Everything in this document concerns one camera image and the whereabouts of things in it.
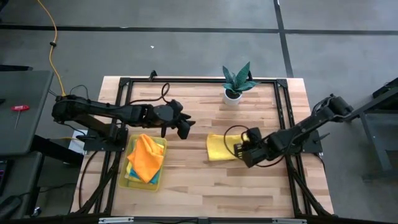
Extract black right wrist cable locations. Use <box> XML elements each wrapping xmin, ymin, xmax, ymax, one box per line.
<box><xmin>223</xmin><ymin>124</ymin><xmax>289</xmax><ymax>169</ymax></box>

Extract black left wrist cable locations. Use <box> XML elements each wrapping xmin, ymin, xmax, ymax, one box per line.
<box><xmin>127</xmin><ymin>82</ymin><xmax>172</xmax><ymax>105</ymax></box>

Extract yellow translucent plastic bin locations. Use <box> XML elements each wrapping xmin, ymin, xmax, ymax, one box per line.
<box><xmin>118</xmin><ymin>134</ymin><xmax>168</xmax><ymax>192</ymax></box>

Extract orange microfiber towel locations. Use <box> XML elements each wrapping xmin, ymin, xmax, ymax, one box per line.
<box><xmin>126</xmin><ymin>133</ymin><xmax>165</xmax><ymax>184</ymax></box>

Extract snake plant in white pot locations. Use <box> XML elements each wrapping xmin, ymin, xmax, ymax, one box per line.
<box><xmin>221</xmin><ymin>61</ymin><xmax>261</xmax><ymax>106</ymax></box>

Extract red-handled T hex key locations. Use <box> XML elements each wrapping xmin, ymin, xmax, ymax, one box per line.
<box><xmin>10</xmin><ymin>104</ymin><xmax>31</xmax><ymax>130</ymax></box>

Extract teal microfiber towel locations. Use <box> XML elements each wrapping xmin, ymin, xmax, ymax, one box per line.
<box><xmin>128</xmin><ymin>167</ymin><xmax>162</xmax><ymax>185</ymax></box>

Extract black aluminium table frame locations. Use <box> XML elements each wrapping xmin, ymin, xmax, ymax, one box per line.
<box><xmin>70</xmin><ymin>76</ymin><xmax>335</xmax><ymax>218</ymax></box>

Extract silver mounting bracket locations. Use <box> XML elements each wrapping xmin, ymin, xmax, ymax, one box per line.
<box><xmin>98</xmin><ymin>217</ymin><xmax>135</xmax><ymax>224</ymax></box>
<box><xmin>272</xmin><ymin>218</ymin><xmax>308</xmax><ymax>224</ymax></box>

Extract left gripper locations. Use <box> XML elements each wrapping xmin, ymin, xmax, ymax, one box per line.
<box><xmin>152</xmin><ymin>98</ymin><xmax>197</xmax><ymax>141</ymax></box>

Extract black keyboard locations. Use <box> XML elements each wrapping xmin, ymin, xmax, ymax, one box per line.
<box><xmin>0</xmin><ymin>159</ymin><xmax>7</xmax><ymax>196</ymax></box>

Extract yellow extension cable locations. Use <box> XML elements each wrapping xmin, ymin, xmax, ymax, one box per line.
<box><xmin>36</xmin><ymin>0</ymin><xmax>68</xmax><ymax>97</ymax></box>

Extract black computer mouse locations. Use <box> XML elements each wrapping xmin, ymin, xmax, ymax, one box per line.
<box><xmin>0</xmin><ymin>195</ymin><xmax>23</xmax><ymax>220</ymax></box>

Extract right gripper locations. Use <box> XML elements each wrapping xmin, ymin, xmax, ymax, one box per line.
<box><xmin>233</xmin><ymin>126</ymin><xmax>272</xmax><ymax>169</ymax></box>

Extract grey side desk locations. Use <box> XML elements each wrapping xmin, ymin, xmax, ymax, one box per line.
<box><xmin>0</xmin><ymin>70</ymin><xmax>55</xmax><ymax>157</ymax></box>

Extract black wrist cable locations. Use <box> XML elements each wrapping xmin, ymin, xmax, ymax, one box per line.
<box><xmin>127</xmin><ymin>82</ymin><xmax>172</xmax><ymax>105</ymax></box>
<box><xmin>223</xmin><ymin>124</ymin><xmax>289</xmax><ymax>169</ymax></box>

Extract black side stand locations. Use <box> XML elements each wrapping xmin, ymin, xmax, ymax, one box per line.
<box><xmin>343</xmin><ymin>77</ymin><xmax>398</xmax><ymax>180</ymax></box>

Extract grey keyboard desk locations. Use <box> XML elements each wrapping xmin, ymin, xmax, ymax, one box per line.
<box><xmin>0</xmin><ymin>151</ymin><xmax>44</xmax><ymax>220</ymax></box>

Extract white paper sheet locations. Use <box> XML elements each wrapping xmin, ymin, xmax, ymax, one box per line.
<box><xmin>68</xmin><ymin>128</ymin><xmax>90</xmax><ymax>156</ymax></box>

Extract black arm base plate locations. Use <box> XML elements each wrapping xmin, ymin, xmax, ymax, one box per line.
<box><xmin>83</xmin><ymin>126</ymin><xmax>129</xmax><ymax>152</ymax></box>
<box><xmin>279</xmin><ymin>129</ymin><xmax>324</xmax><ymax>155</ymax></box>

